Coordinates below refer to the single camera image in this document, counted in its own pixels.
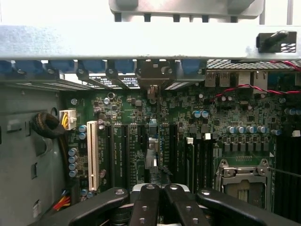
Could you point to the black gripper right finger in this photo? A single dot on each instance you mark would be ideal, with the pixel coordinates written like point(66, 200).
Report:
point(185, 209)

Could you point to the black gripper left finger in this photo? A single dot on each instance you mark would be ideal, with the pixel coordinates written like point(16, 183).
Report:
point(145, 207)

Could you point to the dark installed RAM stick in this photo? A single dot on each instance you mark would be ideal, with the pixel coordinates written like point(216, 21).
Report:
point(191, 164)

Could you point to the metal CPU socket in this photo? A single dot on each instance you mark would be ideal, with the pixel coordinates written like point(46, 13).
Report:
point(242, 183)

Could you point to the short black expansion slot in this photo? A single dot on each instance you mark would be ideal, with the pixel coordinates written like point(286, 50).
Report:
point(141, 137)

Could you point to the white expansion slot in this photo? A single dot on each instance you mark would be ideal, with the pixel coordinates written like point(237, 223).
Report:
point(92, 153)

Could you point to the green motherboard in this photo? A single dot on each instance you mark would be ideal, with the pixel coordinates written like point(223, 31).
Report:
point(188, 106)

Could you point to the silver locking lever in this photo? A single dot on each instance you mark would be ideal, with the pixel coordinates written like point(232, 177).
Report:
point(284, 172)

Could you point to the white power connector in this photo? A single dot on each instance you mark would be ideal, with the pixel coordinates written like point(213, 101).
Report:
point(70, 117)

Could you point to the grey power supply unit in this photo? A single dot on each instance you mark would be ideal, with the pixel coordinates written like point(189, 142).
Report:
point(23, 164)

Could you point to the black open PC case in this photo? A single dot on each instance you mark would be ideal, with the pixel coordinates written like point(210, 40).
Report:
point(117, 40)

